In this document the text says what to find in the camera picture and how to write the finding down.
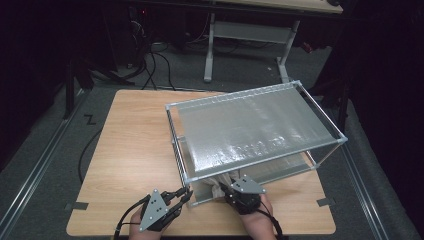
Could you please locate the black metal stand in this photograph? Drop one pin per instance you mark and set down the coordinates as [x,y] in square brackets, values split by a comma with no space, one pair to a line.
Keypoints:
[69,90]
[343,113]

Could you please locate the grey tape piece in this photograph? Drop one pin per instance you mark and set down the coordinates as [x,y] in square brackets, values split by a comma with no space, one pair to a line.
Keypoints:
[76,206]
[326,202]

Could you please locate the metal frame glass shelf rack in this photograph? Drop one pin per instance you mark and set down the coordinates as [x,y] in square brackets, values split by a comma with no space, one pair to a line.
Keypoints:
[253,126]

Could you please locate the person's right hand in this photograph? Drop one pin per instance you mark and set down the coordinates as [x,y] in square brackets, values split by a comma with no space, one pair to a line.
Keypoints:
[256,216]

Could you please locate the dark computer tower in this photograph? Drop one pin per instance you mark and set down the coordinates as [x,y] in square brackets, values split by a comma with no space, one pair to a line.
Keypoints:
[133,33]

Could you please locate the white-legged background desk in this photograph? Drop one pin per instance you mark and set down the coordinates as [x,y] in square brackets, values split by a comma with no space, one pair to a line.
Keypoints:
[250,32]

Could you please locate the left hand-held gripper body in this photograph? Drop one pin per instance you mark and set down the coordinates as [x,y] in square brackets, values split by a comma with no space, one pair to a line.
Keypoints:
[153,213]

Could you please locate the person's left hand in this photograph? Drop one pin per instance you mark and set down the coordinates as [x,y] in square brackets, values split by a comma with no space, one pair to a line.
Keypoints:
[135,231]

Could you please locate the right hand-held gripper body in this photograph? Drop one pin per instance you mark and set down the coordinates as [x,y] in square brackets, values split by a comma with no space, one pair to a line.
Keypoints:
[246,200]

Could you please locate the metal floor rail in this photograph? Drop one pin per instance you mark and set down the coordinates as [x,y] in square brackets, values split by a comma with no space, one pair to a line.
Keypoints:
[368,206]
[38,165]

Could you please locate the small red object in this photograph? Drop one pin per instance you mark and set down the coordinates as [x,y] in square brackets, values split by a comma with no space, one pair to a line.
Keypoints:
[306,46]

